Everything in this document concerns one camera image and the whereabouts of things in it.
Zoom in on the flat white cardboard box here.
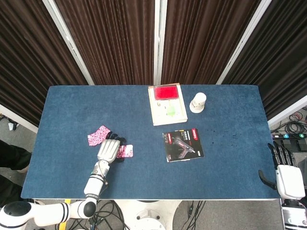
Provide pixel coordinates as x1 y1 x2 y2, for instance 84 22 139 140
148 82 189 127

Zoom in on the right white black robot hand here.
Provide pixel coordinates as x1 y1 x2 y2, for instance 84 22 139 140
258 141 307 199

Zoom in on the black glue gun package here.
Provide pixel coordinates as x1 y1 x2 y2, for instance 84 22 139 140
162 128 205 163

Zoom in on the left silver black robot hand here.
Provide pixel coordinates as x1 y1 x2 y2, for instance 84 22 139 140
96 130 127 165

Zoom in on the white partition frame post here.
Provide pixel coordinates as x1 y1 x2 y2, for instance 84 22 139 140
267 94 307 127
0 103 39 134
153 0 168 85
215 0 273 85
42 0 95 86

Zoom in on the blue table cloth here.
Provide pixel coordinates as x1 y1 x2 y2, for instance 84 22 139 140
21 85 280 201

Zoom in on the white cylindrical container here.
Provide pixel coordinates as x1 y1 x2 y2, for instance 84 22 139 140
189 92 207 114

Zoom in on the clear case with red insert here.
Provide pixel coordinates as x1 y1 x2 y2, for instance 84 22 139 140
153 85 180 101

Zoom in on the person in dark trousers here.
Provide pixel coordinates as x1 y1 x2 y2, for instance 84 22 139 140
0 140 32 208

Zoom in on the coiled black cable bundle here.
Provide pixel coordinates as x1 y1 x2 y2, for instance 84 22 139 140
271 107 307 135

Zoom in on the brown pleated curtain panel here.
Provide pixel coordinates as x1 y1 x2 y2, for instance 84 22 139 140
0 0 90 127
223 0 307 120
161 0 262 85
54 0 156 86

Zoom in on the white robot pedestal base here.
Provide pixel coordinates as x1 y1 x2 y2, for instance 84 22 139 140
115 200 183 230

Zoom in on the black floor cable tangle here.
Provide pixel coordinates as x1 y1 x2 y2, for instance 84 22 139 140
54 200 130 230

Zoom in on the black cable with inline switch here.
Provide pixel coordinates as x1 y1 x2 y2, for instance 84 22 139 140
183 200 207 230

